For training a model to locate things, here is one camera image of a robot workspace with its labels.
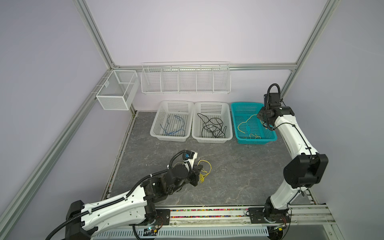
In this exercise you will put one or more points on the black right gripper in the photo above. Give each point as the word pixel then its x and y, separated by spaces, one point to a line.
pixel 260 114

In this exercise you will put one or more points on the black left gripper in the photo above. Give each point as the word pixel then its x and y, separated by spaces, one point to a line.
pixel 195 172

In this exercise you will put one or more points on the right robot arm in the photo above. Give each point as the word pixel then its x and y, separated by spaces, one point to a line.
pixel 306 167

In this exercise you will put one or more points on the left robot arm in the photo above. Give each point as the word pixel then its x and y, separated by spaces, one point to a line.
pixel 136 206

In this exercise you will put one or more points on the teal plastic basket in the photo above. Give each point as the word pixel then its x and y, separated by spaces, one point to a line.
pixel 249 130

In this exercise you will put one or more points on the white plastic basket middle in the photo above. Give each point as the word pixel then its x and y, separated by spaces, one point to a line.
pixel 212 122

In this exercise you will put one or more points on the white plastic basket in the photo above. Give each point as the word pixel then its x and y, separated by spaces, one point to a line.
pixel 173 121
pixel 212 122

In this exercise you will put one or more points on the white plastic basket left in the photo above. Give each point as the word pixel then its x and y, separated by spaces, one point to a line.
pixel 173 121

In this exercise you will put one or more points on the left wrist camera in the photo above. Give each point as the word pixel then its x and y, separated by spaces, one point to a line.
pixel 189 158

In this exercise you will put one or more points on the white vented cable duct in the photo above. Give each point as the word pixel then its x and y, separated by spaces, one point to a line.
pixel 185 233

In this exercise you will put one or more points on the white wire wall shelf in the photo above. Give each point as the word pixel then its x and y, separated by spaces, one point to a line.
pixel 186 78

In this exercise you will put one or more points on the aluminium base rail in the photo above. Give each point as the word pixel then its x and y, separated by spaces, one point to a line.
pixel 223 216

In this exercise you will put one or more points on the white mesh wall box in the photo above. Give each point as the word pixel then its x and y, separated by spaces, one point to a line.
pixel 118 90

